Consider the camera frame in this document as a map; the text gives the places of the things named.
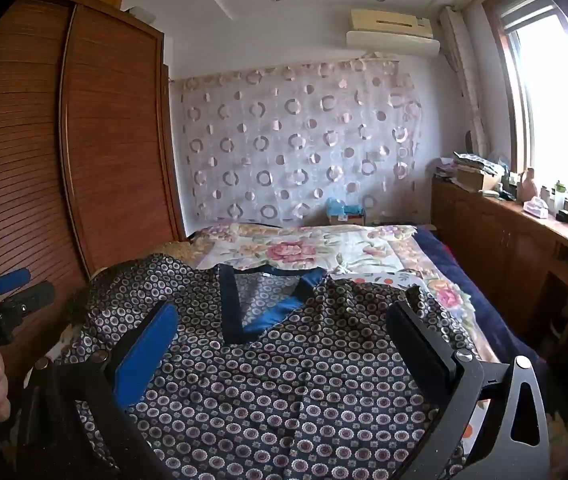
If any sheer circle-patterned curtain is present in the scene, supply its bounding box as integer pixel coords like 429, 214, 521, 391
169, 57, 425, 228

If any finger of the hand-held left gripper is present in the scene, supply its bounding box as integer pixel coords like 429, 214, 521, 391
0, 267, 32, 297
1, 280, 56, 317

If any floral quilt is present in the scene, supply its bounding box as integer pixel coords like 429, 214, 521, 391
156, 222, 475, 311
414, 227, 550, 366

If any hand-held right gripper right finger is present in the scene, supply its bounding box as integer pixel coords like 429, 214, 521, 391
386, 300, 551, 480

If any brown cardboard box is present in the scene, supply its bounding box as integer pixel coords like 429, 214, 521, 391
456, 166, 500, 192

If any tied pale window curtain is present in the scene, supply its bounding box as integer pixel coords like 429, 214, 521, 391
439, 5, 490, 158

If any small cardboard box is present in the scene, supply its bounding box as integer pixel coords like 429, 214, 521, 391
328, 210, 366, 226

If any tissue box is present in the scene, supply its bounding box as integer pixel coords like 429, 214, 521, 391
523, 197, 550, 219

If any white wall air conditioner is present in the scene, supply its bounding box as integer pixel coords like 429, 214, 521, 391
346, 8, 441, 57

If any stack of books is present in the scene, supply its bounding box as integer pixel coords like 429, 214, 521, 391
451, 151, 502, 171

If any long wooden cabinet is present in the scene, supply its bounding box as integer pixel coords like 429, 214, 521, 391
431, 177, 568, 361

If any window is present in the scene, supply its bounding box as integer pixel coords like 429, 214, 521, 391
484, 0, 568, 206

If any dark circle-patterned garment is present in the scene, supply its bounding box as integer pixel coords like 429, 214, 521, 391
56, 255, 485, 480

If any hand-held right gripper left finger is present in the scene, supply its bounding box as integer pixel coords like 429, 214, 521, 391
19, 300, 181, 480

